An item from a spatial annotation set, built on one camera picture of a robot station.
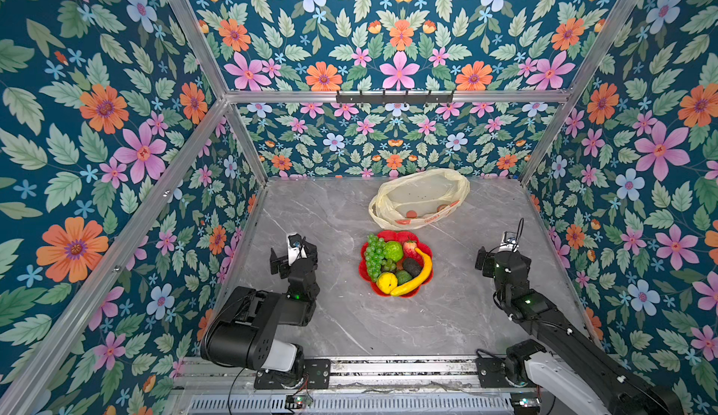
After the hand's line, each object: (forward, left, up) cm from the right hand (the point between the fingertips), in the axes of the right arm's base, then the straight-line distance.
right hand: (498, 250), depth 83 cm
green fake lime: (+4, +32, -6) cm, 33 cm away
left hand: (+4, +65, +2) cm, 65 cm away
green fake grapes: (+2, +38, -6) cm, 38 cm away
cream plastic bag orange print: (+32, +21, -13) cm, 40 cm away
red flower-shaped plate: (+11, +28, -9) cm, 31 cm away
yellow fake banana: (-2, +21, -6) cm, 22 cm away
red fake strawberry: (+6, +26, -7) cm, 28 cm away
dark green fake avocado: (-5, +29, -8) cm, 30 cm away
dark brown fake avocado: (-1, +26, -8) cm, 27 cm away
